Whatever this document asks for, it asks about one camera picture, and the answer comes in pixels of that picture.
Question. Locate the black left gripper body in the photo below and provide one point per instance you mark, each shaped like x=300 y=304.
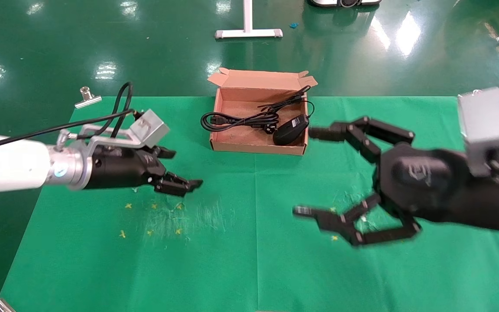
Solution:
x=119 y=169

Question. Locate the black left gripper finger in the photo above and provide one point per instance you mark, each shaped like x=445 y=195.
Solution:
x=165 y=152
x=178 y=185

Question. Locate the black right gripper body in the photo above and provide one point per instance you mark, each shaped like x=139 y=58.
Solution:
x=427 y=182

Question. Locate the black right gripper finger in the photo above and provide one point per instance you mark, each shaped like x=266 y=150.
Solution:
x=345 y=225
x=353 y=130

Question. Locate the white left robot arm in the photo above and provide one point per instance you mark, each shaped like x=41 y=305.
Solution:
x=7 y=164

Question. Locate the open brown cardboard box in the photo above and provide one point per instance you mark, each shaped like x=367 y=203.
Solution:
x=249 y=147

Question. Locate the silver metal binder clip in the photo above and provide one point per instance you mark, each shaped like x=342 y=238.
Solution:
x=87 y=100
x=1 y=307

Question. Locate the green table cloth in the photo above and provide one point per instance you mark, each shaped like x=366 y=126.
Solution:
x=254 y=195

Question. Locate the black and white machine base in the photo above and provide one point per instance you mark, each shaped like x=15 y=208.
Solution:
x=345 y=2

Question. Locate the white T-shaped stand base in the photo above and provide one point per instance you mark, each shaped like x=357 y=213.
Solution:
x=248 y=33

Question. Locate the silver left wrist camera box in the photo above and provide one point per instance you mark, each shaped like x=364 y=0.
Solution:
x=150 y=128

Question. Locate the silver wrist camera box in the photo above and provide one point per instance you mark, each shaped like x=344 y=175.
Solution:
x=150 y=128
x=487 y=121

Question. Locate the silver camera mount bracket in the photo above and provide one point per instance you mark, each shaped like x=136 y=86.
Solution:
x=102 y=141

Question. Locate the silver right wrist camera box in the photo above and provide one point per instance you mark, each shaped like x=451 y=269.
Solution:
x=487 y=121

